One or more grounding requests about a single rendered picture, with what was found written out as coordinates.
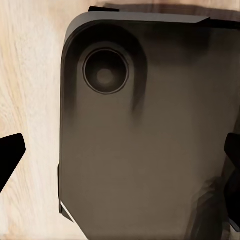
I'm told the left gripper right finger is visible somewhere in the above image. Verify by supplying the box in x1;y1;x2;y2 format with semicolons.
224;133;240;173

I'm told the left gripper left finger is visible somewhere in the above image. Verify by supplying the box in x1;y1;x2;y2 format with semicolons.
0;133;26;193

